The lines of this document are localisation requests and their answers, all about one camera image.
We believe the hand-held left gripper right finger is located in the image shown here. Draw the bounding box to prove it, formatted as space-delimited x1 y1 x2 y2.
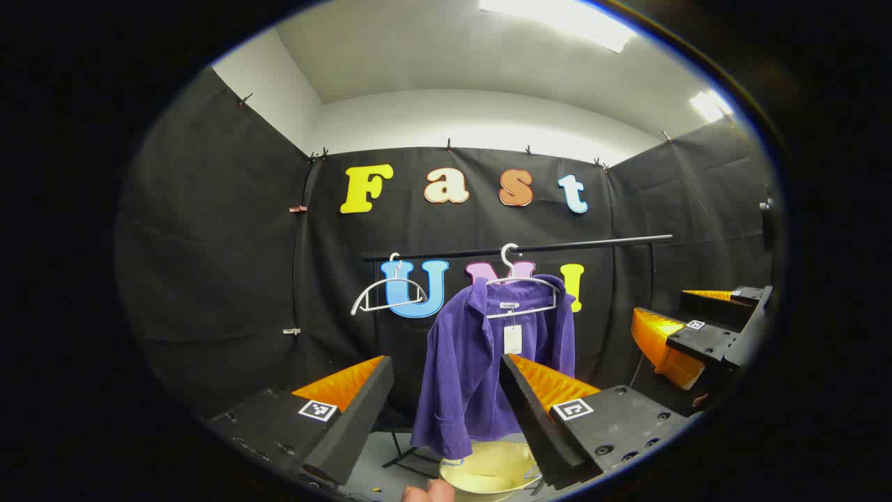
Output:
499 353 692 491

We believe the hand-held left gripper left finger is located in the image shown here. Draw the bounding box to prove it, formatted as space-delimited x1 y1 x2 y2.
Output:
202 354 396 489

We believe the beige laundry hamper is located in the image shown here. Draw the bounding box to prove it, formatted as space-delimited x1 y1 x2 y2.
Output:
439 441 544 497

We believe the purple corduroy shirt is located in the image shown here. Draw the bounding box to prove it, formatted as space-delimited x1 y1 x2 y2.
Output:
410 274 578 461

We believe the white clothes hanger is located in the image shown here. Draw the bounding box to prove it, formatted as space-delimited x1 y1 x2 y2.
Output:
483 243 562 320
351 252 427 316

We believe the black clothes rack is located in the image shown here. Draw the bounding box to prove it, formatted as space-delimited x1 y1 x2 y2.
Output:
362 235 675 482

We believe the black backdrop cloth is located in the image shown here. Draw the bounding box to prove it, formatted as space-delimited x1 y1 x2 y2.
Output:
115 66 774 419

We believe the small ceiling light panel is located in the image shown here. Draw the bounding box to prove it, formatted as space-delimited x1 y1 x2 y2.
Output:
690 89 734 123

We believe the long ceiling light panel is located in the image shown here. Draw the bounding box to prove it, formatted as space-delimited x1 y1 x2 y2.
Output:
479 0 636 54

